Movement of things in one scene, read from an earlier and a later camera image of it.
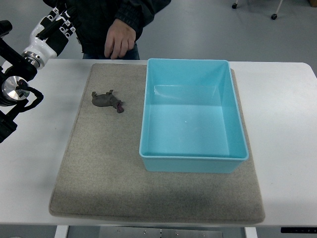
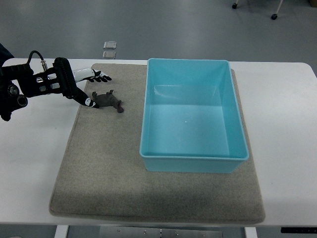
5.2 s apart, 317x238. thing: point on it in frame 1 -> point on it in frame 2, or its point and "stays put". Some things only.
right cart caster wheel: x=274 y=16 stays put
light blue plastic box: x=190 y=119 stays put
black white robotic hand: x=49 y=38 -> x=68 y=77
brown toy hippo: x=107 y=99 stays put
